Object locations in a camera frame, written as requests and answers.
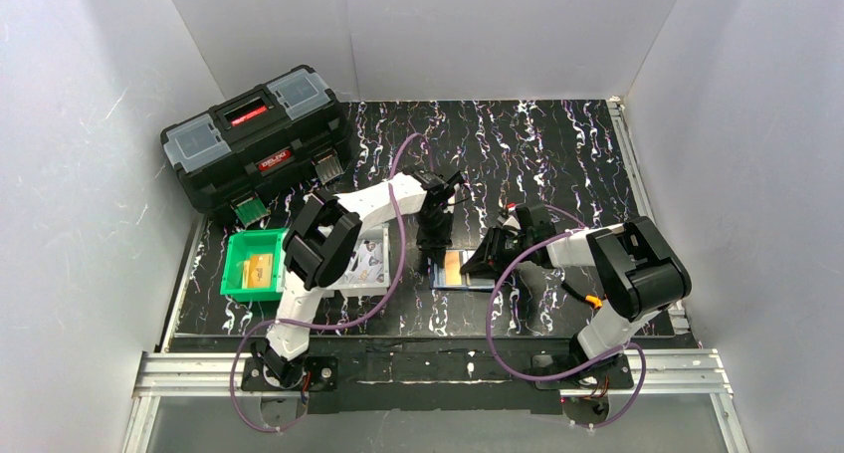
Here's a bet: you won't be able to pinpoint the green plastic bin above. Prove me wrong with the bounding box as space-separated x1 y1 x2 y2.
220 228 288 304

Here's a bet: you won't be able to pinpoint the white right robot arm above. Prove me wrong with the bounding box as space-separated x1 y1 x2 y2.
461 207 692 381

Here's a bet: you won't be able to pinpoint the gold credit card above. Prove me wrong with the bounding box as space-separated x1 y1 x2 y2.
441 250 464 288

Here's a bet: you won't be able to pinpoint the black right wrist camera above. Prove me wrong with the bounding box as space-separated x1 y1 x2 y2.
503 203 559 243

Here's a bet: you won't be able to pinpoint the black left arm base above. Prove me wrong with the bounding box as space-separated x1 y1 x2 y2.
240 355 339 393

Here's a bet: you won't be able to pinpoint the orange black pliers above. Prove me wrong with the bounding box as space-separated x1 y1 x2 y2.
560 281 603 310

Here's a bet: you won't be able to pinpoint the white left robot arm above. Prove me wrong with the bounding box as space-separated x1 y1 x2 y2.
250 169 465 388

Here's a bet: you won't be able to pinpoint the blue leather card holder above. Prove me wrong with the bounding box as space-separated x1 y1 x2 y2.
429 249 495 292

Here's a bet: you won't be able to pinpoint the black grey toolbox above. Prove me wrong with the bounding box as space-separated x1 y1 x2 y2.
159 65 353 225

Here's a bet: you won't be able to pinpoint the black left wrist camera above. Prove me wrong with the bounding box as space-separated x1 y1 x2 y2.
402 168 465 208

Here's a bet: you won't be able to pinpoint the white divided plastic tray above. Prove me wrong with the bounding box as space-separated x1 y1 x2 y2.
329 223 391 299

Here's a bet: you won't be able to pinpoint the gold card in bin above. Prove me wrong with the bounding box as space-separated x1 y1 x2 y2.
242 253 274 290

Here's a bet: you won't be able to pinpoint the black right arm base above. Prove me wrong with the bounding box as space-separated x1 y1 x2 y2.
526 354 636 393

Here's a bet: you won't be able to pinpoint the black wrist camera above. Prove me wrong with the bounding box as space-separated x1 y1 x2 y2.
402 168 465 208
503 203 559 243

